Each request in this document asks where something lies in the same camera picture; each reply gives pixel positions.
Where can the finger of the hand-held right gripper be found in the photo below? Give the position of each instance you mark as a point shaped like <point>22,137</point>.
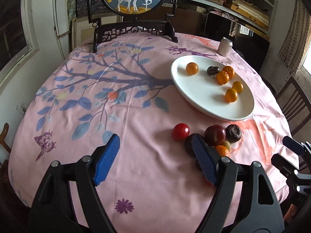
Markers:
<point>283,163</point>
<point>292,145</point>

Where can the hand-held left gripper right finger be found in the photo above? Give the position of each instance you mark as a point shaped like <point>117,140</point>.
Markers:
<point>204,160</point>

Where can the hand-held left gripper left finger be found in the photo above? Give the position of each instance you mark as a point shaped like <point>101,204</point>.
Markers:
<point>107,159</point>

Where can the orange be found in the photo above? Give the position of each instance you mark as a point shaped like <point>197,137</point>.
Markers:
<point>192,68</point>
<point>237,87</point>
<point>222,77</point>
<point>231,95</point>
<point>222,151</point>
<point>229,70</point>

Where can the dark brown round fruit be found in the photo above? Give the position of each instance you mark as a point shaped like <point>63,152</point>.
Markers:
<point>189,144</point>

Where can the dark red plum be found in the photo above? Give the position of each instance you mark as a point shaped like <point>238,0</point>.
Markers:
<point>214,134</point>

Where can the small pale green fruit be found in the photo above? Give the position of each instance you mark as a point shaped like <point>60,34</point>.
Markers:
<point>227,145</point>

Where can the bright red plum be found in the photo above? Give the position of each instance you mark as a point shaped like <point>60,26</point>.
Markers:
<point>180,131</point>

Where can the dark wrinkled passion fruit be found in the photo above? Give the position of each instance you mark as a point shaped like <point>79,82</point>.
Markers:
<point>234,132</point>

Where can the white oval plate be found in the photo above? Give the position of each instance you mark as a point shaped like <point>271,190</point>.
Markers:
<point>206,97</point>

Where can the dark wooden chair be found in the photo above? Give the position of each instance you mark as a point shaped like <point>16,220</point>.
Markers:
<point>295,106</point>

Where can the pink floral tablecloth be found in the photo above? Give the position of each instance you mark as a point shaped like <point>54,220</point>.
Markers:
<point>136,102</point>

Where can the small dark plum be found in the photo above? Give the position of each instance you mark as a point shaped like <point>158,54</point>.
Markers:
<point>213,70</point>

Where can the brown wooden chair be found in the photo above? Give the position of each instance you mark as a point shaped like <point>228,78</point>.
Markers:
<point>4,136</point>

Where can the white drink can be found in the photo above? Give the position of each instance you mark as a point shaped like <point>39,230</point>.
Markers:
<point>225,46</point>

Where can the leaning pale framed board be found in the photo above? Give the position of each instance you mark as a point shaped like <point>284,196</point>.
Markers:
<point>82,32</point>

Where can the black flat screen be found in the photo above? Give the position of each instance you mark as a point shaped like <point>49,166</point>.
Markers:
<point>216,25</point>

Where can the shelf of stacked flat boxes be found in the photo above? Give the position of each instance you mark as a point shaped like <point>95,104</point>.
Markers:
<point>243,2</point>

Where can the wall power outlet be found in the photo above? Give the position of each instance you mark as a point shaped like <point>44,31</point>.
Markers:
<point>21,107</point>

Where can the white window frame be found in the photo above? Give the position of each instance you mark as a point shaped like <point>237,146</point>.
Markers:
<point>29,29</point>

